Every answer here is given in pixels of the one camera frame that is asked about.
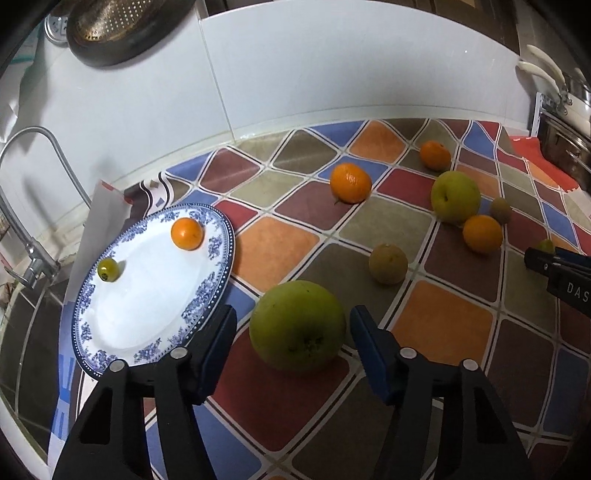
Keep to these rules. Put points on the small orange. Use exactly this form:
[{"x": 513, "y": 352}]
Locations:
[{"x": 187, "y": 234}]

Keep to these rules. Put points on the red foam mat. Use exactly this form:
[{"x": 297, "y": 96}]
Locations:
[{"x": 531, "y": 152}]

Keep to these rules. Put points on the dark kitchen sink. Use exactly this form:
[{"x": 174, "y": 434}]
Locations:
[{"x": 27, "y": 350}]

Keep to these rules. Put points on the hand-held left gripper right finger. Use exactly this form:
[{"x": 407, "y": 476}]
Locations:
[{"x": 367, "y": 341}]

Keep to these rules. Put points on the white plastic bag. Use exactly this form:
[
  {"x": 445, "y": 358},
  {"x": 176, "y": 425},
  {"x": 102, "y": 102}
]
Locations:
[{"x": 18, "y": 101}]

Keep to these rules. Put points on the small round metal disc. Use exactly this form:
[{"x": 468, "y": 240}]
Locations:
[{"x": 56, "y": 28}]

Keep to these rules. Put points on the small green fruit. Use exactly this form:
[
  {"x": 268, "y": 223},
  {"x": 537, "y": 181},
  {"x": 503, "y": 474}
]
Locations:
[
  {"x": 546, "y": 245},
  {"x": 109, "y": 270}
]

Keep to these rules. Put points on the white metal frame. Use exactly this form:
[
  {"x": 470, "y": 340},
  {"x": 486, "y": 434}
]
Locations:
[{"x": 539, "y": 113}]

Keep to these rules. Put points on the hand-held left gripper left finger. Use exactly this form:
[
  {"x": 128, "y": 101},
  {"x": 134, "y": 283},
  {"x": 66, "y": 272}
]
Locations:
[{"x": 220, "y": 339}]

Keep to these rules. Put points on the large orange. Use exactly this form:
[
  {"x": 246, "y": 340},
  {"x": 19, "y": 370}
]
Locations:
[{"x": 351, "y": 182}]

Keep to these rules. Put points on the stainless steel pots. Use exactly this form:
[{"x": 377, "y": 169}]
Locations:
[{"x": 549, "y": 74}]

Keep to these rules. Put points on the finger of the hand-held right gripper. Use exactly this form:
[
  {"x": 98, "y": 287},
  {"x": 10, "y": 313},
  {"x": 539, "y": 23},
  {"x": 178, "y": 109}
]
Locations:
[
  {"x": 538, "y": 259},
  {"x": 572, "y": 256}
]

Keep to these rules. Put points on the metal colander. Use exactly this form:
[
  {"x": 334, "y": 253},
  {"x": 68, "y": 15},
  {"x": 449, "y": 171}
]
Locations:
[{"x": 124, "y": 27}]

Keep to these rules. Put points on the steel pot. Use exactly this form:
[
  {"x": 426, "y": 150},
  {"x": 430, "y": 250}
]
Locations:
[{"x": 565, "y": 143}]

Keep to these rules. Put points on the small tan round fruit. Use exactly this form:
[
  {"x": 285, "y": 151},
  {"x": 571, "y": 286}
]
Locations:
[{"x": 500, "y": 210}]

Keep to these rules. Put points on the blue and white plate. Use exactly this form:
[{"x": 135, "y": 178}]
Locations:
[{"x": 138, "y": 304}]

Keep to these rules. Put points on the chrome faucet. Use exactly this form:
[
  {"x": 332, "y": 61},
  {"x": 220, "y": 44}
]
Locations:
[{"x": 28, "y": 132}]

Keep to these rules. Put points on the large green apple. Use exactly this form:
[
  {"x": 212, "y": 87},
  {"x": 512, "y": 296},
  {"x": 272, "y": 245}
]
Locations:
[{"x": 298, "y": 325}]

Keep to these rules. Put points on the colourful checked table mat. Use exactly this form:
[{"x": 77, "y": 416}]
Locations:
[{"x": 295, "y": 230}]

